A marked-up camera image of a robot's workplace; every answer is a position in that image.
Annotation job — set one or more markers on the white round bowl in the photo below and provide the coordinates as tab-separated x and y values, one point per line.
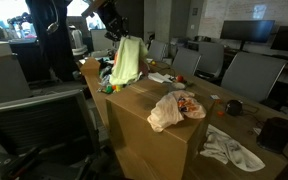
178	85

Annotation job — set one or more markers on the small white orange cube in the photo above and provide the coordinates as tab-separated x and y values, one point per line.
215	97

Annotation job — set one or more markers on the yellow green shirt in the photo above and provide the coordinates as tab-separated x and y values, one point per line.
127	63

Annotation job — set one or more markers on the grey swivel office chair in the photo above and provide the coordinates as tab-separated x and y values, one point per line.
40	126

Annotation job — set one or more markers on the dark cabinet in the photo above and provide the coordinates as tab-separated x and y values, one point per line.
27	60

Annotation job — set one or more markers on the white whiteboard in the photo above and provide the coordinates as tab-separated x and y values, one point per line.
234	13

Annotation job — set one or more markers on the large cardboard box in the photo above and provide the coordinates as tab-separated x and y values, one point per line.
144	143

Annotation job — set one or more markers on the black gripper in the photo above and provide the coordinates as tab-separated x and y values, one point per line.
112	20

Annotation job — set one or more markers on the small cardboard box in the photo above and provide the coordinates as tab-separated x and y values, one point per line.
90	66

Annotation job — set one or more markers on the white bottle yellow label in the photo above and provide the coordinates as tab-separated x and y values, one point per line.
118	88

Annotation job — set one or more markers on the small orange disc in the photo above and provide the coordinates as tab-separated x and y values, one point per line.
220	113

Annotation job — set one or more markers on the green plastic object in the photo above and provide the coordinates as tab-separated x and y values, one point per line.
109	89

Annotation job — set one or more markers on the red ball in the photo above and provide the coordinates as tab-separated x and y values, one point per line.
180	79

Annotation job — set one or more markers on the grey desk partition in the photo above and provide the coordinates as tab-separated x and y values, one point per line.
0	76

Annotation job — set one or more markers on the grey conference chair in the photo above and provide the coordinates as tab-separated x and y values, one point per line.
157	50
250	75
210	56
185	61

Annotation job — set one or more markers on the small black round speaker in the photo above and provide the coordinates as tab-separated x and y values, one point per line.
234	107

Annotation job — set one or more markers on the white paper stack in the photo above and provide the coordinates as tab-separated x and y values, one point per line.
159	77

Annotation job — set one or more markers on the small yellow ball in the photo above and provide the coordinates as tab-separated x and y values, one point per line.
153	63

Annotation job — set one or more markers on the peach shirt orange print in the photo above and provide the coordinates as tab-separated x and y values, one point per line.
170	110

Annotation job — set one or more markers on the pink orange shirt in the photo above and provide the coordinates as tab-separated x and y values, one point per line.
144	66

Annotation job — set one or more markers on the orange black bar clamp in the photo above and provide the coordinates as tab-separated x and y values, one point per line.
17	163

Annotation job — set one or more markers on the white crumpled cloth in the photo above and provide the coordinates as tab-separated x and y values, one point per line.
230	150

